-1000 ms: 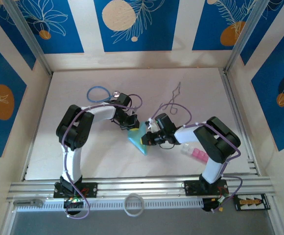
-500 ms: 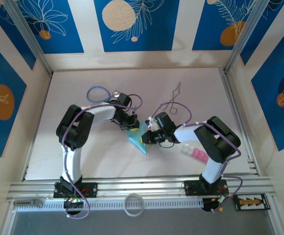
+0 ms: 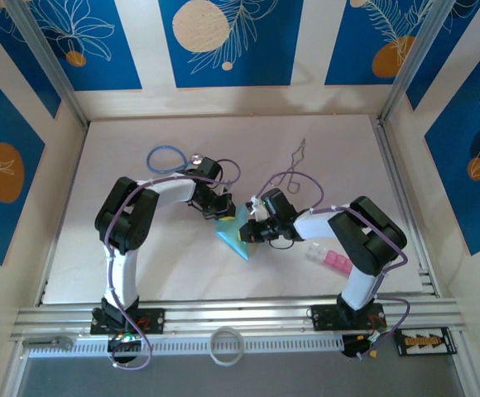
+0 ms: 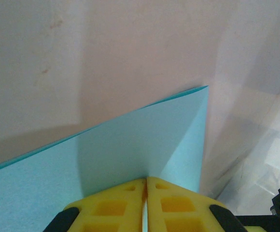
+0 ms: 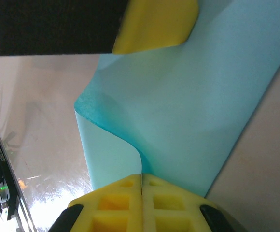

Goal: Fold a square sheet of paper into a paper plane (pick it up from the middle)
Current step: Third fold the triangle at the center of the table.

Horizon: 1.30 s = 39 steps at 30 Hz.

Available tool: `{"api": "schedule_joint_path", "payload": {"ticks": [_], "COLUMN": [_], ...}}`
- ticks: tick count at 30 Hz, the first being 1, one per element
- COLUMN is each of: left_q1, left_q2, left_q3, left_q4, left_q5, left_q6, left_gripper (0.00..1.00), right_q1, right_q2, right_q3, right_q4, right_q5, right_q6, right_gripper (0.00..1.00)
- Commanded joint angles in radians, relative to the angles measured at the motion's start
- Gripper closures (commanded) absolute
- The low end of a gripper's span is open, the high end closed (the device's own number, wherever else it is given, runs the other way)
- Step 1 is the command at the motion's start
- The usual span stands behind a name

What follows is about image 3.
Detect blue stethoscope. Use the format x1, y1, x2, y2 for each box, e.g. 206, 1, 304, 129
146, 144, 205, 177

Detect pink clear pill organizer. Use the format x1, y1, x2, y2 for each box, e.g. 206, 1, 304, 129
305, 242, 353, 276

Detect white tape roll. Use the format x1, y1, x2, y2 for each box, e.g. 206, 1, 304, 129
209, 326, 246, 367

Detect black board with yellow arrows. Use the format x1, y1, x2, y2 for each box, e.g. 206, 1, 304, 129
396, 327, 458, 356

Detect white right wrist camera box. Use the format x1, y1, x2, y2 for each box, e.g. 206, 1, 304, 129
244, 197, 268, 222

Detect thin black camera cable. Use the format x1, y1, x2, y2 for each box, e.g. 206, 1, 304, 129
266, 237, 295, 251

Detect metal wire forceps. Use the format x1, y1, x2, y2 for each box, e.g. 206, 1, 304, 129
269, 138, 307, 194

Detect aluminium cross rail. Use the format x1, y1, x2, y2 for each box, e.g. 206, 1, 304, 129
10, 295, 467, 342

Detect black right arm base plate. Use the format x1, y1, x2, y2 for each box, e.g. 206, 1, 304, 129
310, 304, 386, 332

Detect aluminium side rail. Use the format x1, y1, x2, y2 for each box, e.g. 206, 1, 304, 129
374, 115, 439, 297

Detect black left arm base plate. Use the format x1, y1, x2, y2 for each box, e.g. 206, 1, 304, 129
89, 308, 166, 336

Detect white slotted cable duct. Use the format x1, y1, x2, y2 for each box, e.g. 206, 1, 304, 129
24, 334, 344, 359

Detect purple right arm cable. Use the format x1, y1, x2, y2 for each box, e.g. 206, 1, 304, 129
258, 170, 410, 361

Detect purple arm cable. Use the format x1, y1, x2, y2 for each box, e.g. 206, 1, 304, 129
258, 170, 410, 361
103, 158, 242, 371

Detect yellow plug wire bundle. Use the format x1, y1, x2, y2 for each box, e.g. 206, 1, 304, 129
341, 332, 390, 361

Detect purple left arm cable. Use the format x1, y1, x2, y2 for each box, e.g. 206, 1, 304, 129
103, 158, 242, 371

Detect aluminium frame post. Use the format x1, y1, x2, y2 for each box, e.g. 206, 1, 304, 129
378, 0, 458, 123
6, 0, 90, 127

